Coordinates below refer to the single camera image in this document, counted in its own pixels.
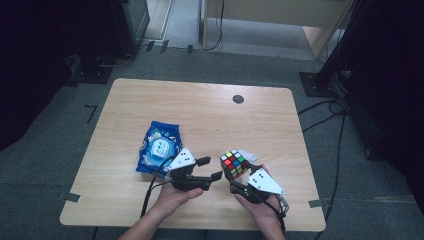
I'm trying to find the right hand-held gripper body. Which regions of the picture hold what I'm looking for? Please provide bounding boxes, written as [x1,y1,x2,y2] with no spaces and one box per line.
[229,167,286,205]

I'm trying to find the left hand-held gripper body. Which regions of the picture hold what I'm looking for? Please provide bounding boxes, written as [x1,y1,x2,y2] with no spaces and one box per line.
[167,147,214,193]

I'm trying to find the white wet wipe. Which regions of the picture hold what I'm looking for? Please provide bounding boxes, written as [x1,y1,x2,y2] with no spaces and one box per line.
[240,149,260,165]

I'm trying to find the multicoloured puzzle cube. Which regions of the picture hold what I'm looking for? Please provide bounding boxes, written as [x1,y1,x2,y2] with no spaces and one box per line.
[219,148,251,182]

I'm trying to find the blue wet wipes packet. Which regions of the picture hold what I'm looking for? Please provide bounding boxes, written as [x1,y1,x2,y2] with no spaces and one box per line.
[135,120,184,175]

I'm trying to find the person's right hand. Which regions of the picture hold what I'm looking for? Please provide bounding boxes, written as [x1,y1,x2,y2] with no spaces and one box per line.
[234,163,285,229]

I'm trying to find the person's left hand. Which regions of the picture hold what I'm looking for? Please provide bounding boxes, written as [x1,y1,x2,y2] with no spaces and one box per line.
[153,181,204,220]

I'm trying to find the grey tape strip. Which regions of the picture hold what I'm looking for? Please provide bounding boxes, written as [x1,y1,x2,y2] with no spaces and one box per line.
[57,191,82,204]
[308,198,330,209]

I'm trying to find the black cabinet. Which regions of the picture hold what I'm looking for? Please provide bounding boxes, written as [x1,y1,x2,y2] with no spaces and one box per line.
[109,0,151,58]

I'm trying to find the light wooden furniture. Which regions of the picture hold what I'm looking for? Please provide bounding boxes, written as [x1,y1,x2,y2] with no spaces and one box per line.
[199,0,355,62]

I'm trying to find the dark curtain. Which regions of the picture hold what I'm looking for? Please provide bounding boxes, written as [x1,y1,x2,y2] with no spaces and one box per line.
[343,0,424,216]
[0,0,116,152]

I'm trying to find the right hand-held gripper cable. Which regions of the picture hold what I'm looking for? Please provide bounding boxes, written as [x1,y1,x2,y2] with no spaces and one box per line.
[265,194,290,235]

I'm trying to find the hand-held gripper cable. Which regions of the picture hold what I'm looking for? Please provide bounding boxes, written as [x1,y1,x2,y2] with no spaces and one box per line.
[265,194,290,235]
[139,154,179,218]

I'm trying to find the left hand-held gripper cable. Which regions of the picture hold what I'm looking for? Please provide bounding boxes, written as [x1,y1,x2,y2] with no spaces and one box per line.
[139,154,179,218]

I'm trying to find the long black floor cable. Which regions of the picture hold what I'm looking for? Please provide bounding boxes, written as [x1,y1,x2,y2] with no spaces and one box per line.
[313,109,348,240]

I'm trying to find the black looped floor cable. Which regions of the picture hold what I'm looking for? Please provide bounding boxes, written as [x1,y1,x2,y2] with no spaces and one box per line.
[297,97,350,134]

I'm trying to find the black stand base with post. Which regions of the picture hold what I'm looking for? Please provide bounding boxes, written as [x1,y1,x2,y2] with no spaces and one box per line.
[298,0,368,99]

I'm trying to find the black floor cable by cabinet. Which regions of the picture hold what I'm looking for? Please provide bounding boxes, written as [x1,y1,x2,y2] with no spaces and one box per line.
[95,53,136,70]

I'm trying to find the black hanging cable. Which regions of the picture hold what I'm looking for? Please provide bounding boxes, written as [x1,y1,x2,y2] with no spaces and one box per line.
[201,0,225,52]

